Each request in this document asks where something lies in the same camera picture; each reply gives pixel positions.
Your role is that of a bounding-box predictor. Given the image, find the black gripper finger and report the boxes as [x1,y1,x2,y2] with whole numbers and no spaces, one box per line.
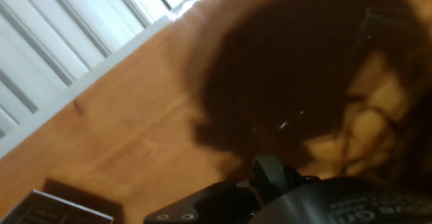
[143,179,267,224]

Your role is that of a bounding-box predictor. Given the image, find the silver microwave oven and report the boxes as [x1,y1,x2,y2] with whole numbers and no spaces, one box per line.
[0,189,115,224]

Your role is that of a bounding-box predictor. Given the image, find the glossy wooden board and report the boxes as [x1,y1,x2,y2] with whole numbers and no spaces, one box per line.
[0,0,432,224]

